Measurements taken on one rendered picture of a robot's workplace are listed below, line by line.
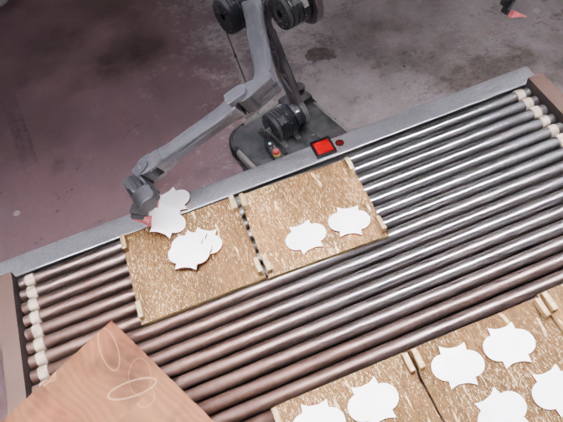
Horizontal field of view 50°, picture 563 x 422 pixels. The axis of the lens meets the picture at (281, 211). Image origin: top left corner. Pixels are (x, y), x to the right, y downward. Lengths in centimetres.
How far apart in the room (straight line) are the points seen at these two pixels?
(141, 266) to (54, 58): 274
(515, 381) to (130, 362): 105
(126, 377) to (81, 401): 13
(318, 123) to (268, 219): 129
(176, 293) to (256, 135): 146
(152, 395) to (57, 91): 289
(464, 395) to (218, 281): 80
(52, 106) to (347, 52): 193
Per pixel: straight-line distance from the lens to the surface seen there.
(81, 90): 422
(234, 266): 194
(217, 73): 398
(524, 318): 188
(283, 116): 304
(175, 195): 217
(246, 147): 317
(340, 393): 174
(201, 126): 184
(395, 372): 176
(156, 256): 204
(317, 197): 205
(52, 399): 183
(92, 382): 180
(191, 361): 186
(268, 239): 198
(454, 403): 175
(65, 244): 222
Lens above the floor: 259
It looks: 54 degrees down
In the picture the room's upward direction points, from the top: 12 degrees counter-clockwise
